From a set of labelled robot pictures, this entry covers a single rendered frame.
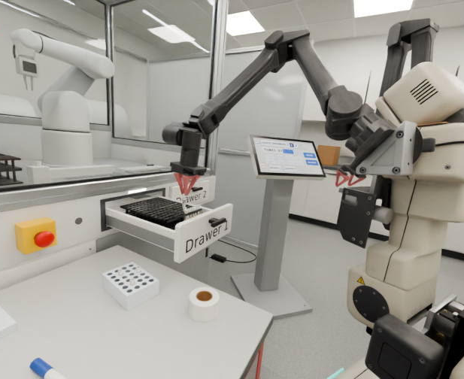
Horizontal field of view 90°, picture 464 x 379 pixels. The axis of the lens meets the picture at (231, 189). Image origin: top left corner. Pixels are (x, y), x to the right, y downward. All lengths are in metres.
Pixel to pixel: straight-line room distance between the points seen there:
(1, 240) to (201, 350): 0.54
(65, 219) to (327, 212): 3.28
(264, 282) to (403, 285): 1.26
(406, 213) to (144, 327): 0.70
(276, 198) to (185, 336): 1.25
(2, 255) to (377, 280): 0.98
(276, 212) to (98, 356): 1.37
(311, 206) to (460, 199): 3.01
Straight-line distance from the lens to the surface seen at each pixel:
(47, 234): 0.74
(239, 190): 2.56
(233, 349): 0.55
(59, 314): 0.68
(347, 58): 4.47
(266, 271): 1.87
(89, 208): 0.86
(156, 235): 0.72
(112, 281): 0.67
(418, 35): 1.16
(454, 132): 0.69
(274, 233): 1.75
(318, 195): 3.61
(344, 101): 0.66
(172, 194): 1.06
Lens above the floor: 1.16
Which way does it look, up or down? 12 degrees down
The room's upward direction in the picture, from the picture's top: 5 degrees clockwise
